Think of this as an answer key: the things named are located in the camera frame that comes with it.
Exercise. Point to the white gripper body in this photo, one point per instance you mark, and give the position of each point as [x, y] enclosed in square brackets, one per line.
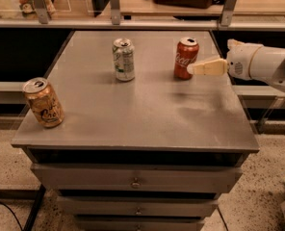
[239, 64]

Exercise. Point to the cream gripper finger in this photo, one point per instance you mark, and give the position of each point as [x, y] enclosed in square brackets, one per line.
[233, 43]
[215, 67]

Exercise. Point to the red coca-cola can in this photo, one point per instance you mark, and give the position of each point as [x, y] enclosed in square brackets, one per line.
[186, 53]

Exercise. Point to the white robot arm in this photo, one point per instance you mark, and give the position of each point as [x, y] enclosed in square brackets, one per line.
[268, 66]

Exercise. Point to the white green soda can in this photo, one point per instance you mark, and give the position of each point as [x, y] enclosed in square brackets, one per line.
[123, 56]

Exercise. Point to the orange lacroix can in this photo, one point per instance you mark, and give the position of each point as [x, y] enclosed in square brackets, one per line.
[43, 101]

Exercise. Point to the grey drawer cabinet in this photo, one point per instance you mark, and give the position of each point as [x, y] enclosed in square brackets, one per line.
[152, 120]

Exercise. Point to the top grey drawer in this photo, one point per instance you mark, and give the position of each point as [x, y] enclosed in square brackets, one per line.
[144, 178]

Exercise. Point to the grey drawer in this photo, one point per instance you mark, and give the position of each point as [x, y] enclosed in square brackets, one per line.
[138, 224]
[144, 178]
[134, 206]

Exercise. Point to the middle grey drawer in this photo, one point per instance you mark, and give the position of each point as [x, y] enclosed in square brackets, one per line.
[134, 206]

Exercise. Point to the bottom grey drawer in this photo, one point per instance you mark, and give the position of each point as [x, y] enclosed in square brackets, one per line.
[138, 224]

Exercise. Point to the right metal bracket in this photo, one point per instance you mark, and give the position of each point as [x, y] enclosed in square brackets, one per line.
[227, 12]

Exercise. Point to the metal bracket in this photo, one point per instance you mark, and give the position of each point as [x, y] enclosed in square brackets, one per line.
[41, 10]
[227, 12]
[115, 12]

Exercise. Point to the middle metal bracket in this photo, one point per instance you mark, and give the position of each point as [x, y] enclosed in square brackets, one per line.
[115, 12]

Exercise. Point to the left metal bracket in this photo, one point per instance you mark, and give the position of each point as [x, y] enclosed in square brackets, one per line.
[41, 10]

